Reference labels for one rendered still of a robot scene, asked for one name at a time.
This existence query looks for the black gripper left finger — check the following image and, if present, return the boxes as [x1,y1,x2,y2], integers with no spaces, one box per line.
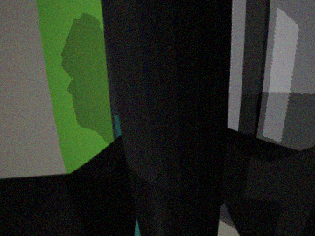
[0,135,137,236]

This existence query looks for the dark teal small trowel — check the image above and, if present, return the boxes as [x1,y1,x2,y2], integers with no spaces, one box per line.
[114,114,141,236]

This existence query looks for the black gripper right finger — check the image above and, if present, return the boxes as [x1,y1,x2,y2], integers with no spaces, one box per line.
[221,128,315,236]

